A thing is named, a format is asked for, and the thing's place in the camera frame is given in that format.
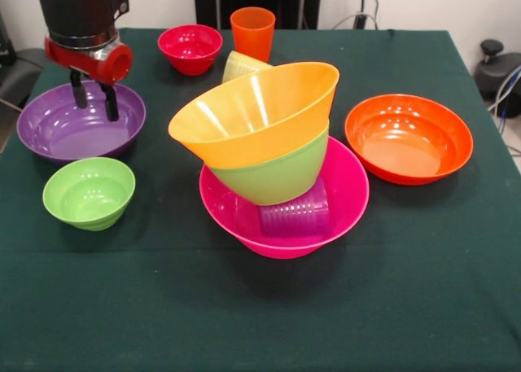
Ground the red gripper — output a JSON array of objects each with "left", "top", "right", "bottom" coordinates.
[{"left": 43, "top": 36, "right": 134, "bottom": 123}]

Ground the purple bowl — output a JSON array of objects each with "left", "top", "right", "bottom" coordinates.
[{"left": 15, "top": 81, "right": 147, "bottom": 164}]

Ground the yellow cup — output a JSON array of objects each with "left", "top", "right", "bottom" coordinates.
[{"left": 221, "top": 50, "right": 276, "bottom": 84}]

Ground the yellow bowl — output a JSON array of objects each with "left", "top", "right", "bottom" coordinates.
[{"left": 168, "top": 61, "right": 341, "bottom": 170}]

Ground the large green bowl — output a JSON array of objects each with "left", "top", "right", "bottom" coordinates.
[{"left": 207, "top": 125, "right": 331, "bottom": 207}]

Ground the purple cup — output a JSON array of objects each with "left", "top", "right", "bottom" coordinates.
[{"left": 256, "top": 176, "right": 331, "bottom": 238}]

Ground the pink bowl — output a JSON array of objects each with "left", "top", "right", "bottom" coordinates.
[{"left": 199, "top": 135, "right": 370, "bottom": 260}]

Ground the dark grey chair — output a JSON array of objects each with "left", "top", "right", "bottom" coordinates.
[{"left": 0, "top": 9, "right": 54, "bottom": 108}]

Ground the small green bowl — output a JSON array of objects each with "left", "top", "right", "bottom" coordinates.
[{"left": 42, "top": 156, "right": 137, "bottom": 232}]

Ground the red bowl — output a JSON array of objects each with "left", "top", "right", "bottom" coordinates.
[{"left": 157, "top": 24, "right": 224, "bottom": 77}]

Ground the orange cup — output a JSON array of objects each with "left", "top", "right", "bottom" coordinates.
[{"left": 230, "top": 7, "right": 277, "bottom": 63}]

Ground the dark green tablecloth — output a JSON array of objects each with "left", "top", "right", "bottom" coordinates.
[{"left": 0, "top": 28, "right": 521, "bottom": 372}]

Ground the orange bowl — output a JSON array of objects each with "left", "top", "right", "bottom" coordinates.
[{"left": 344, "top": 94, "right": 475, "bottom": 186}]

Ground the black round equipment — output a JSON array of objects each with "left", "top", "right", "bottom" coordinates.
[{"left": 474, "top": 39, "right": 521, "bottom": 101}]

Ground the thin grey cable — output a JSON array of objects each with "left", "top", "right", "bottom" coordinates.
[{"left": 327, "top": 13, "right": 382, "bottom": 31}]

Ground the grey blue cable bundle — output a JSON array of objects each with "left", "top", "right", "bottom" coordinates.
[{"left": 488, "top": 64, "right": 521, "bottom": 120}]

